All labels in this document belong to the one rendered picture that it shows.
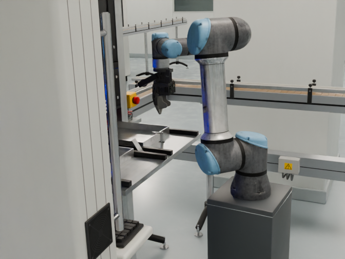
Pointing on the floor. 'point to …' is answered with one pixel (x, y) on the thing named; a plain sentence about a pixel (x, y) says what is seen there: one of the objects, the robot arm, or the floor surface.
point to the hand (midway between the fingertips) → (158, 111)
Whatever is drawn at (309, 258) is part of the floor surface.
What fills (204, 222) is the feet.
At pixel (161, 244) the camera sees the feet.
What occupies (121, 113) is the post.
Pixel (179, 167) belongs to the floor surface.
